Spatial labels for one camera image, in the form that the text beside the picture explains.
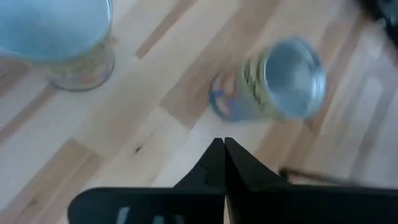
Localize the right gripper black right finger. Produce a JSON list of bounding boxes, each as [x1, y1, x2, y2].
[[225, 137, 398, 224]]

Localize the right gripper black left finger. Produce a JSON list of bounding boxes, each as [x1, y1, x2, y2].
[[68, 138, 226, 224]]

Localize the blue peach tin can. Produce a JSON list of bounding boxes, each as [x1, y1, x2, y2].
[[208, 36, 328, 123]]

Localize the cream label tin can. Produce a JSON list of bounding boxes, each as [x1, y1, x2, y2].
[[0, 0, 116, 92]]

